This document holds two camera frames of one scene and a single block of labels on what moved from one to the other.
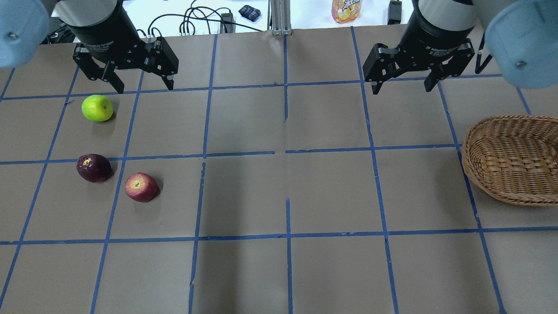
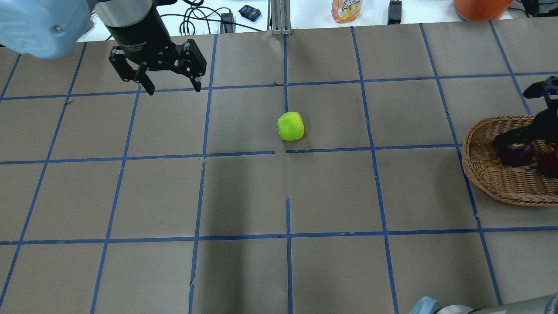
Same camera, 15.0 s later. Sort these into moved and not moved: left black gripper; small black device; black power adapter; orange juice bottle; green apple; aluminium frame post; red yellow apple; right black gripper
Moved: red yellow apple; green apple; right black gripper; left black gripper
Not moved: black power adapter; orange juice bottle; aluminium frame post; small black device
